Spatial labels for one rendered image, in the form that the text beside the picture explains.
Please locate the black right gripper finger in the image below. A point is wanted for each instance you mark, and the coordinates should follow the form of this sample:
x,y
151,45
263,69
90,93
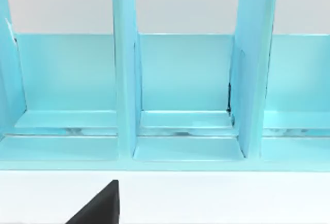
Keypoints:
x,y
104,206

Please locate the light blue rack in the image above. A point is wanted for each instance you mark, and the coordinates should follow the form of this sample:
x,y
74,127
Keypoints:
x,y
180,79

